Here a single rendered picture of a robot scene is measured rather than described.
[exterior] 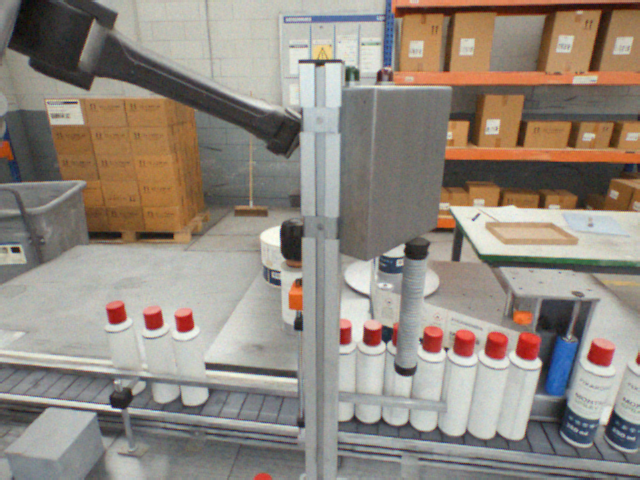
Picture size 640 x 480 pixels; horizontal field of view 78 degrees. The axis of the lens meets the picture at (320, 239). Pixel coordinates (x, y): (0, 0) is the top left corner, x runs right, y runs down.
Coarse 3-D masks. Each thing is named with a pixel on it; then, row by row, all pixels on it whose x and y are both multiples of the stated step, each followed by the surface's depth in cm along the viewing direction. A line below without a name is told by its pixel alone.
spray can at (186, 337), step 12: (180, 312) 73; (192, 312) 73; (180, 324) 72; (192, 324) 74; (180, 336) 73; (192, 336) 73; (180, 348) 73; (192, 348) 74; (180, 360) 74; (192, 360) 75; (180, 372) 76; (192, 372) 75; (204, 372) 78; (192, 396) 77; (204, 396) 79
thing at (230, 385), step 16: (16, 368) 79; (32, 368) 78; (48, 368) 78; (64, 368) 77; (80, 368) 77; (96, 368) 77; (176, 384) 75; (192, 384) 74; (208, 384) 73; (224, 384) 73; (240, 384) 73; (256, 384) 73; (352, 400) 70; (368, 400) 69; (384, 400) 69; (400, 400) 69; (416, 400) 69; (432, 400) 69
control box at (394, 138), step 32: (352, 96) 40; (384, 96) 40; (416, 96) 44; (448, 96) 49; (352, 128) 41; (384, 128) 41; (416, 128) 46; (448, 128) 52; (352, 160) 43; (384, 160) 42; (416, 160) 47; (352, 192) 44; (384, 192) 44; (416, 192) 49; (352, 224) 45; (384, 224) 46; (416, 224) 51; (352, 256) 46
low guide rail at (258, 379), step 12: (36, 360) 88; (48, 360) 87; (60, 360) 87; (72, 360) 86; (84, 360) 86; (96, 360) 86; (108, 360) 86; (216, 372) 83; (228, 372) 83; (276, 384) 81; (288, 384) 80
